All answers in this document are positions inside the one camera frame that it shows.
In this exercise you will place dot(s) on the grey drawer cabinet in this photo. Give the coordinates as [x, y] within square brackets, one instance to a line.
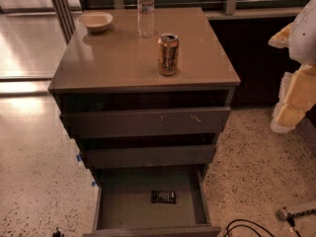
[118, 71]

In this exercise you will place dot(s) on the middle grey drawer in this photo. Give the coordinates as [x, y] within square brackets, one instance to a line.
[148, 156]

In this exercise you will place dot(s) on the open bottom grey drawer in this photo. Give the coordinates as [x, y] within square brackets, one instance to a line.
[124, 207]

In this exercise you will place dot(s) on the orange soda can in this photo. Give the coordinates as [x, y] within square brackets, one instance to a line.
[168, 47]

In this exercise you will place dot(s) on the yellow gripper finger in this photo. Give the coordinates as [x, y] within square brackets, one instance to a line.
[281, 38]
[296, 97]

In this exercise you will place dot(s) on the top grey drawer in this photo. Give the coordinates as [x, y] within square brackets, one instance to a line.
[146, 122]

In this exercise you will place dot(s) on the white power strip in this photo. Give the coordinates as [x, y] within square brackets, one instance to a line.
[297, 210]

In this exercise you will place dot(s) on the blue tape piece upper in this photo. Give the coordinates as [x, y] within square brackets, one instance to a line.
[79, 158]

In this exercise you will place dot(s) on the small black floor object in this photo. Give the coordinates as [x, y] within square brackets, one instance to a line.
[57, 233]

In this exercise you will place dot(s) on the white ceramic bowl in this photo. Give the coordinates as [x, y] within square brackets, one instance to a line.
[95, 22]

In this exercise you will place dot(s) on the dark rxbar chocolate wrapper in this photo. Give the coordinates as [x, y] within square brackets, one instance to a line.
[163, 197]

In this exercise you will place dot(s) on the clear plastic water bottle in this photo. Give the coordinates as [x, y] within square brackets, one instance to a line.
[145, 9]

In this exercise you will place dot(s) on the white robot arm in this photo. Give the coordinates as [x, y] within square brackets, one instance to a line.
[302, 39]

